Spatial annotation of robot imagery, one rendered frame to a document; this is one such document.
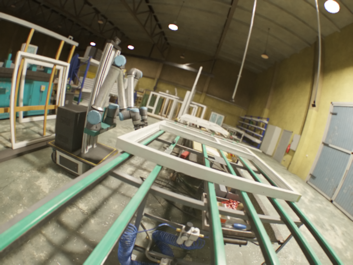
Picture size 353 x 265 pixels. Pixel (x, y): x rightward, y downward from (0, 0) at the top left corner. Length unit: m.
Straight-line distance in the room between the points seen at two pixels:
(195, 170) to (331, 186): 6.59
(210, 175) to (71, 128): 1.64
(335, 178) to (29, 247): 7.76
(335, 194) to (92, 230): 7.01
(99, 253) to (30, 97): 4.21
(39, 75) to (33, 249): 3.81
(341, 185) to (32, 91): 10.07
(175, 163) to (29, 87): 4.05
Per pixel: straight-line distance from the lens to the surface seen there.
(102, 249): 0.44
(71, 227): 1.56
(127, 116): 1.55
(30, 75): 4.28
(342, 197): 6.75
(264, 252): 0.70
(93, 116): 1.51
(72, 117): 1.93
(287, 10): 9.88
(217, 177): 0.95
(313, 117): 8.73
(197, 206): 0.78
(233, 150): 2.01
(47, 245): 1.48
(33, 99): 4.50
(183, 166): 0.91
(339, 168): 7.06
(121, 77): 1.65
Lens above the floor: 1.25
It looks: 11 degrees down
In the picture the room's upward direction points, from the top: 18 degrees clockwise
